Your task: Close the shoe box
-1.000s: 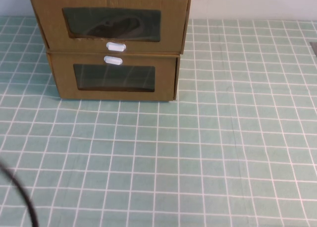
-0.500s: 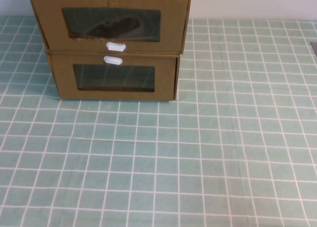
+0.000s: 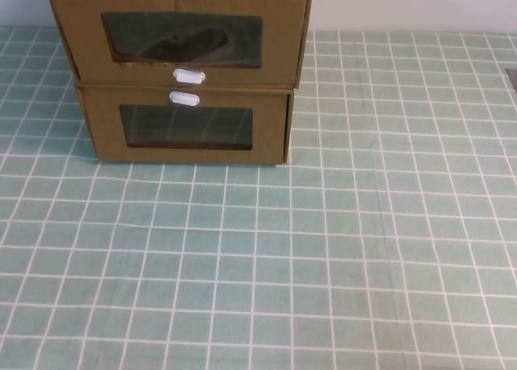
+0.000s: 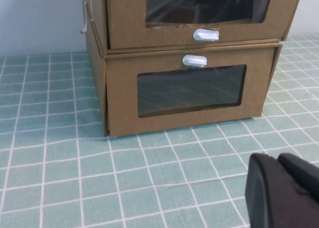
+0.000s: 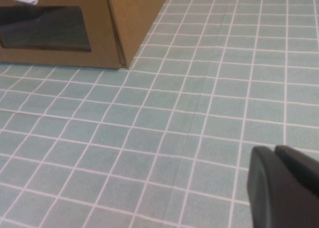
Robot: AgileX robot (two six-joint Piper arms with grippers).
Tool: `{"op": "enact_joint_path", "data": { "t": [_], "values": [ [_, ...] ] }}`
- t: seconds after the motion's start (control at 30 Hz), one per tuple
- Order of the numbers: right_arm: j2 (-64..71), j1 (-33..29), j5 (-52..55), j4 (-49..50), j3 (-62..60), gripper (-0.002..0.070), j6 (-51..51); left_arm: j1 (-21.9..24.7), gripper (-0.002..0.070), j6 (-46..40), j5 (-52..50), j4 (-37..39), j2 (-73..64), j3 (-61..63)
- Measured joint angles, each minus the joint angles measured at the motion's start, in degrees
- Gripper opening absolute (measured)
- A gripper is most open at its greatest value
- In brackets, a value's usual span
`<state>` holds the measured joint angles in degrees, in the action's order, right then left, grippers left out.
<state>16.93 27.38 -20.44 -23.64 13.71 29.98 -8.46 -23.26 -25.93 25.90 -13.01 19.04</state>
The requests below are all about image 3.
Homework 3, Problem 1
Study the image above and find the shoe box with wide window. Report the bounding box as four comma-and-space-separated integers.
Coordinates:
43, 0, 315, 90

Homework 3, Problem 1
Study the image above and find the dark shoe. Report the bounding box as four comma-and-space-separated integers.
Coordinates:
141, 27, 236, 63

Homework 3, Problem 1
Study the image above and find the shoe box with small window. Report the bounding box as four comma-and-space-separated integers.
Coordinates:
76, 78, 292, 167

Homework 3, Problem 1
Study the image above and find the green white grid tablecloth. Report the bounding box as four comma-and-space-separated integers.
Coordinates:
0, 25, 517, 370

